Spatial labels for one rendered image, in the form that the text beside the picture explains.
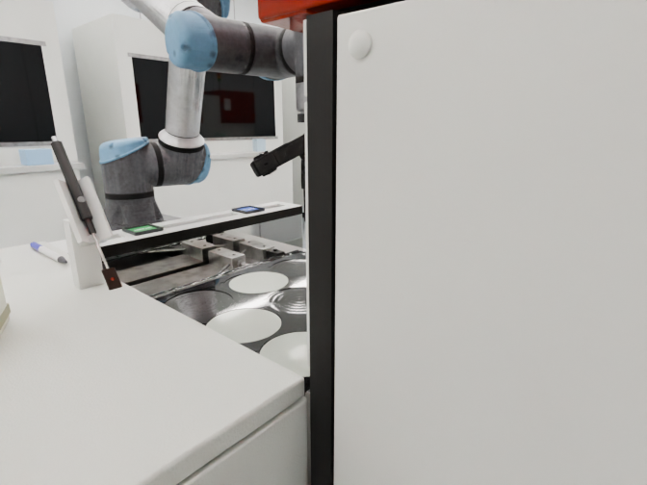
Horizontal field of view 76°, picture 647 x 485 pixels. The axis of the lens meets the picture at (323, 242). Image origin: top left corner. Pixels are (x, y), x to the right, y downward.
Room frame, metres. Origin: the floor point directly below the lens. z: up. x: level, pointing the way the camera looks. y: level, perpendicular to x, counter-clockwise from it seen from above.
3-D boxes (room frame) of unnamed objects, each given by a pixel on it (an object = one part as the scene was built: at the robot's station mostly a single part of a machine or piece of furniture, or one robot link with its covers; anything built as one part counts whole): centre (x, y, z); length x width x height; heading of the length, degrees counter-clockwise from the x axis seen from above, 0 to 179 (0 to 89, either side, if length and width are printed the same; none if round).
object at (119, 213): (1.06, 0.50, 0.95); 0.15 x 0.15 x 0.10
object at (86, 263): (0.47, 0.28, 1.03); 0.06 x 0.04 x 0.13; 49
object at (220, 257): (0.80, 0.20, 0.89); 0.08 x 0.03 x 0.03; 49
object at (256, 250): (0.86, 0.15, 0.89); 0.08 x 0.03 x 0.03; 49
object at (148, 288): (0.74, 0.25, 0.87); 0.36 x 0.08 x 0.03; 139
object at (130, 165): (1.07, 0.50, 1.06); 0.13 x 0.12 x 0.14; 129
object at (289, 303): (0.58, 0.04, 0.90); 0.34 x 0.34 x 0.01; 49
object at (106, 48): (4.42, 1.27, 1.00); 1.80 x 1.08 x 2.00; 139
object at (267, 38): (0.73, 0.08, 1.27); 0.11 x 0.11 x 0.08; 39
